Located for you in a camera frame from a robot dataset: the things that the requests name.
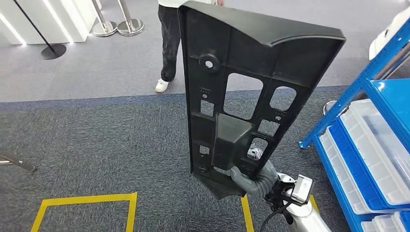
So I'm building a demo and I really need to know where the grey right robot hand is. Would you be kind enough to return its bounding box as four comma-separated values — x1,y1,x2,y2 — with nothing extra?
229,147,264,190

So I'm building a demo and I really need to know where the black plastic panel part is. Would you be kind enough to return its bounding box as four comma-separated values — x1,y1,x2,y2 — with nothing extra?
177,0,347,200

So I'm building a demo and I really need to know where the blue metal shelf rack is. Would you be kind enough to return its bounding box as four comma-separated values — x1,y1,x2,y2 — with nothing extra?
298,17,410,232

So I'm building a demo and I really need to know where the white plastic bin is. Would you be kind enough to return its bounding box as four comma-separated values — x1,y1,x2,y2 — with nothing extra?
339,98,410,205
320,126,385,215
361,211,410,232

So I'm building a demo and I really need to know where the blue plastic bin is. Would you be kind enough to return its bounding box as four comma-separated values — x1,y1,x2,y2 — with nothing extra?
328,117,410,214

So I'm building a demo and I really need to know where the yellow floor tape square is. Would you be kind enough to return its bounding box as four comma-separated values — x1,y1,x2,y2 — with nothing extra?
31,192,138,232

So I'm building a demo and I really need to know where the person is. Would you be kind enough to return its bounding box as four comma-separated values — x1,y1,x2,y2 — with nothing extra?
155,0,225,93

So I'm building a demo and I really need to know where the black floor stand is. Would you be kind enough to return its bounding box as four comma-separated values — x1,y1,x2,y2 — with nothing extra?
13,0,67,60

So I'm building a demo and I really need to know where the white display counter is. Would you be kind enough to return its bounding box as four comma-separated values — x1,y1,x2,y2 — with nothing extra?
0,0,103,45

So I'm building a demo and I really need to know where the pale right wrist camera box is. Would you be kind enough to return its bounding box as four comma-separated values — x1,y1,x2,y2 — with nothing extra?
291,174,314,205

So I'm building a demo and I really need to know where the chrome stanchion post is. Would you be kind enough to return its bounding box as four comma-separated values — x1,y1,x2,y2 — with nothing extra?
322,100,350,117
91,0,118,37
116,0,145,36

